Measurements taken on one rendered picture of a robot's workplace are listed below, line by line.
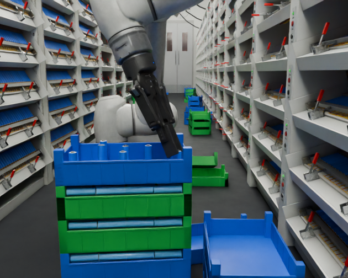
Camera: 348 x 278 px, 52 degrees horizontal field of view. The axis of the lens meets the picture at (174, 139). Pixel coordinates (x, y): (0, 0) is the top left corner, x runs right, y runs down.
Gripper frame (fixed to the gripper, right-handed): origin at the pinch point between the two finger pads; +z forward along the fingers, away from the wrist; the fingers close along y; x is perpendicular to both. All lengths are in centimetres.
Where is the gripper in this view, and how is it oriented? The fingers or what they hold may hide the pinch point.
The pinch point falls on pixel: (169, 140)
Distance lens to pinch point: 81.4
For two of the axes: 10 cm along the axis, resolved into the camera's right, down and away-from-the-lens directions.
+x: 8.2, -3.4, -4.6
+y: -4.3, 1.7, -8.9
